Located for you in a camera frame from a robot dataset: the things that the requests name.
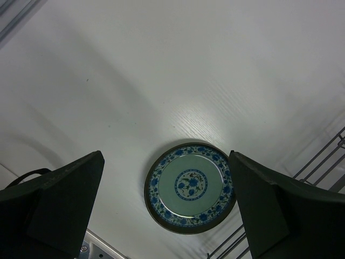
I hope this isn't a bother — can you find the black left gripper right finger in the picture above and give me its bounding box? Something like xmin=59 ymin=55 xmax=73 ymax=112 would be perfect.
xmin=229 ymin=151 xmax=344 ymax=258

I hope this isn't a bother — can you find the black cable left base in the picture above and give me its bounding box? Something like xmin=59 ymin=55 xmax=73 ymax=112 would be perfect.
xmin=5 ymin=168 xmax=53 ymax=189

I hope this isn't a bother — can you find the blue patterned small plate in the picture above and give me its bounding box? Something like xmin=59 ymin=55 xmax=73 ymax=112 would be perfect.
xmin=143 ymin=142 xmax=236 ymax=235

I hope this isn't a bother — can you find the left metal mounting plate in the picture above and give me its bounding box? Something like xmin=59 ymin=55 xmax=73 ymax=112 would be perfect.
xmin=78 ymin=229 xmax=128 ymax=259

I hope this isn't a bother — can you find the metal wire dish rack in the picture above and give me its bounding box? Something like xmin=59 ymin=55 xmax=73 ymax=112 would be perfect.
xmin=207 ymin=128 xmax=344 ymax=258

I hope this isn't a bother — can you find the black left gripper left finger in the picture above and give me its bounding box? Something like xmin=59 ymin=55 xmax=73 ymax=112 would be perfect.
xmin=1 ymin=151 xmax=105 ymax=258

